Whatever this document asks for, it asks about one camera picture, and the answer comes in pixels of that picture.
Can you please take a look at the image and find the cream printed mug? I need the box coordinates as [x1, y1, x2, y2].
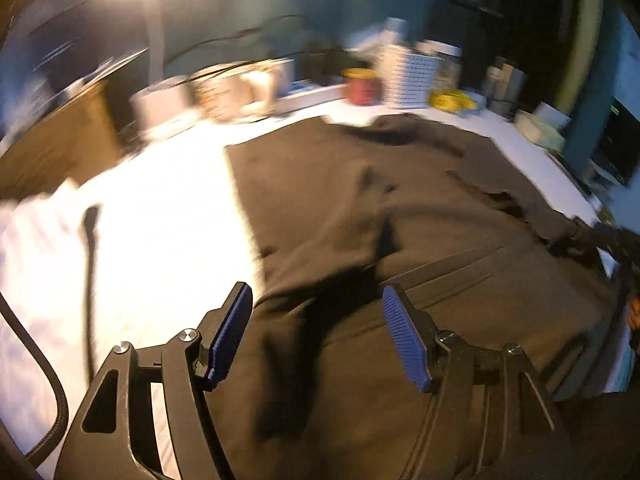
[192, 60, 296, 121]

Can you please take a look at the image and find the narrow teal curtain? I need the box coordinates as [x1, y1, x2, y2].
[565, 15, 640, 166]

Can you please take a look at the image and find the white power strip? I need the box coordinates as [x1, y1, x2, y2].
[277, 82, 351, 113]

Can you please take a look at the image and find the black braided cable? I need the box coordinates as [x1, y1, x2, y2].
[0, 292, 68, 463]

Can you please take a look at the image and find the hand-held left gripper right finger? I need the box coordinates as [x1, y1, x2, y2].
[381, 282, 581, 480]

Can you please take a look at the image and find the steel tumbler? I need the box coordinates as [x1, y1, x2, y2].
[482, 57, 528, 118]

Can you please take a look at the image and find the red can yellow lid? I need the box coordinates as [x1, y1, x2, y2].
[345, 67, 383, 106]

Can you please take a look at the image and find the white textured bedspread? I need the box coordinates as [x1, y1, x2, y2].
[0, 97, 631, 480]

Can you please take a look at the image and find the yellow snack packet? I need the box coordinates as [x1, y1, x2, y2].
[431, 89, 478, 113]

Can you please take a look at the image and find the white desk lamp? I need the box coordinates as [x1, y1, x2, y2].
[75, 0, 198, 133]

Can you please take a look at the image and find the clear jar white lid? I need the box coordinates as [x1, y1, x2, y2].
[420, 39, 463, 95]

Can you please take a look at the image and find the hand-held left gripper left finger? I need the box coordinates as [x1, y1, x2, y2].
[54, 282, 254, 480]

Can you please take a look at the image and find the cardboard box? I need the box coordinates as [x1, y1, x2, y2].
[0, 80, 121, 201]

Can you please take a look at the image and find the white perforated basket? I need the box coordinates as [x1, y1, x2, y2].
[377, 42, 443, 110]

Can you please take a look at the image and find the yellow tissue box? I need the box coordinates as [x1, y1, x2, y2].
[515, 102, 571, 151]

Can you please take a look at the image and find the brown t-shirt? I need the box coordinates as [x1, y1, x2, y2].
[225, 112, 626, 480]

